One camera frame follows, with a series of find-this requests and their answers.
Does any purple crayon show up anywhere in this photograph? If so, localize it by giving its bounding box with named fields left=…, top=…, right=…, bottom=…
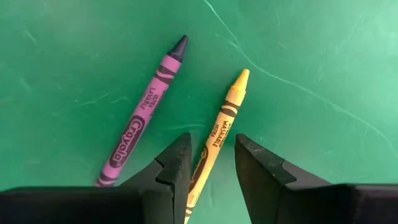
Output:
left=95, top=34, right=190, bottom=188

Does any yellow crayon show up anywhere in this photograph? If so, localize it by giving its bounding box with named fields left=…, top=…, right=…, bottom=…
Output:
left=183, top=68, right=251, bottom=224

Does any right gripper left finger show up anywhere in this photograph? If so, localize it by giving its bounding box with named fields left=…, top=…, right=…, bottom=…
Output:
left=0, top=133, right=192, bottom=224

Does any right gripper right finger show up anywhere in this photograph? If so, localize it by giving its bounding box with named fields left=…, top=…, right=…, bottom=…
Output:
left=235, top=134, right=398, bottom=224

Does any green table mat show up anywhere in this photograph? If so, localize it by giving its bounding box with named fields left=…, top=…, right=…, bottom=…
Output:
left=0, top=0, right=398, bottom=224

